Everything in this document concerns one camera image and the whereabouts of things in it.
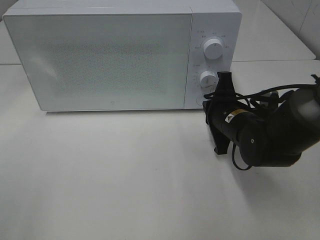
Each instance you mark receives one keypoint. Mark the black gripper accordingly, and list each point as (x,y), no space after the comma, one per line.
(227,117)

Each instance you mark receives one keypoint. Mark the round door release button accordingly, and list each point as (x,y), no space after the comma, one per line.
(200,99)

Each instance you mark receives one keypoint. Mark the white timer knob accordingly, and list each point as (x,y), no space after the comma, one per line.
(208,79)

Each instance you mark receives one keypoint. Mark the white microwave door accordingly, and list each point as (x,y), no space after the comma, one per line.
(104,62)

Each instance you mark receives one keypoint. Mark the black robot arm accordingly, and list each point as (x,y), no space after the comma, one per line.
(270,128)

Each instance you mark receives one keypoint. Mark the white upper power knob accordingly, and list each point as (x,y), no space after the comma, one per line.
(213,48)

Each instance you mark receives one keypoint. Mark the white microwave oven body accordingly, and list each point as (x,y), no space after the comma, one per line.
(209,18)

